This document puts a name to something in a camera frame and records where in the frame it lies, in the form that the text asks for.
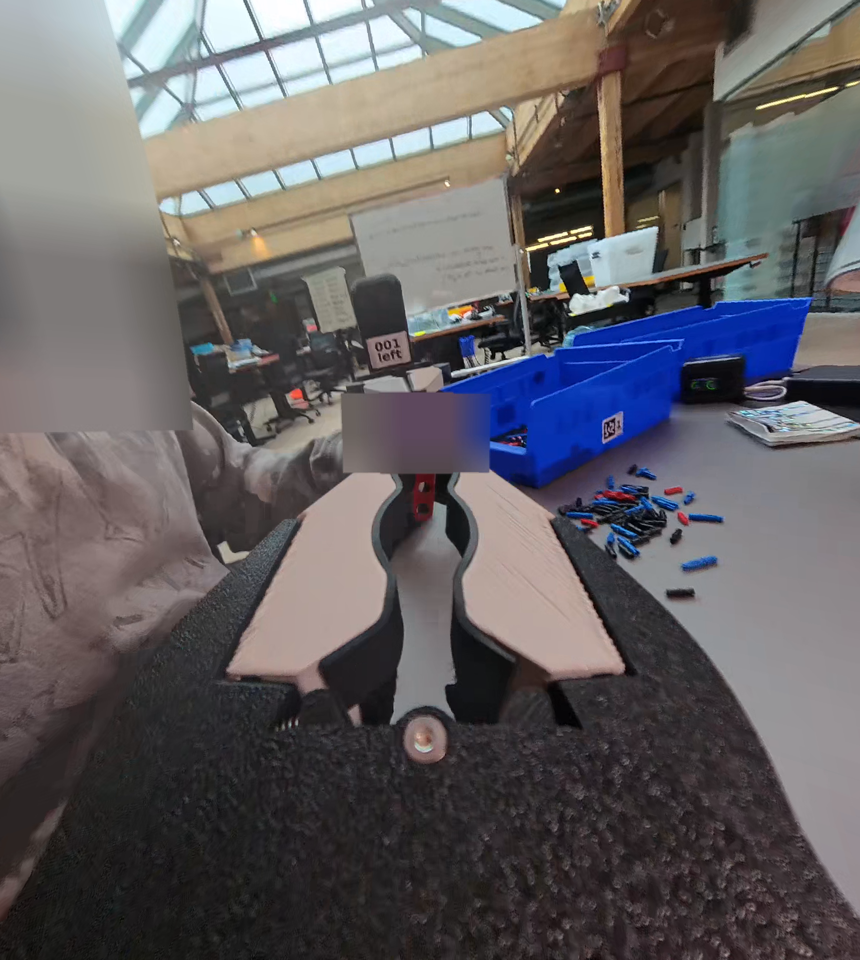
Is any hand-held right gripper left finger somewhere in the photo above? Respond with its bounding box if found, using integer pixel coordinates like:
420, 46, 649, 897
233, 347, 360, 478
226, 472, 407, 727

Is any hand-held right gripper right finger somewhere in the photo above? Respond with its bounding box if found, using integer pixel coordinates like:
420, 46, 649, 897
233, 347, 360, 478
443, 472, 627, 727

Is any person's left forearm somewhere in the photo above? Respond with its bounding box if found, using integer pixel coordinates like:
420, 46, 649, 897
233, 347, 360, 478
175, 401, 344, 560

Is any grey desk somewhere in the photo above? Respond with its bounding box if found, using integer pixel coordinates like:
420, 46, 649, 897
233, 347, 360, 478
392, 311, 860, 960

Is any paper flip chart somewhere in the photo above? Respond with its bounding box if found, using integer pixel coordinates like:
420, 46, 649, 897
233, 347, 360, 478
302, 266, 357, 333

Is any whiteboard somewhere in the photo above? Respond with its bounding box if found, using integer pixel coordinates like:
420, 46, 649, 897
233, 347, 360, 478
349, 177, 518, 312

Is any pile of small toy pins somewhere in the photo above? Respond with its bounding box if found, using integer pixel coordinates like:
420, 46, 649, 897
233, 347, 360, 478
559, 465, 725, 601

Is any black office chair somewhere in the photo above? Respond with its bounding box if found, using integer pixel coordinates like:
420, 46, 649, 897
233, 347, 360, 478
478, 311, 530, 363

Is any blue plastic bin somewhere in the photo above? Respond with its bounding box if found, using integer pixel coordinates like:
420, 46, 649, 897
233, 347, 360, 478
572, 297, 813, 370
441, 341, 686, 489

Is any white plastic bag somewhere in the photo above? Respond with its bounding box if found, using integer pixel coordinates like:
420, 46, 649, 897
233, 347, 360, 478
568, 287, 630, 315

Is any clear storage box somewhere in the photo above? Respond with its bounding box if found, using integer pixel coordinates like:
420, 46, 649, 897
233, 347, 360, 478
587, 227, 661, 289

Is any person's torso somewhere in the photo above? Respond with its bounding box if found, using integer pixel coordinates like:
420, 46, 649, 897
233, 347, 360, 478
0, 431, 230, 931

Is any black charger block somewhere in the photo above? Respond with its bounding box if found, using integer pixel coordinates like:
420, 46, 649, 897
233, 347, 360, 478
681, 354, 747, 405

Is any printed booklet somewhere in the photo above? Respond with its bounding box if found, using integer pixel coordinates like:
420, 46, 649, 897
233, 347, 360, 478
726, 401, 860, 448

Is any background wooden table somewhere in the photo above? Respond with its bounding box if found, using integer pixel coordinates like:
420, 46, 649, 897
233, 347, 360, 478
531, 253, 770, 316

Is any black flat case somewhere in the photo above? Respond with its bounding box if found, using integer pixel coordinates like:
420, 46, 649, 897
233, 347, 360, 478
786, 365, 860, 411

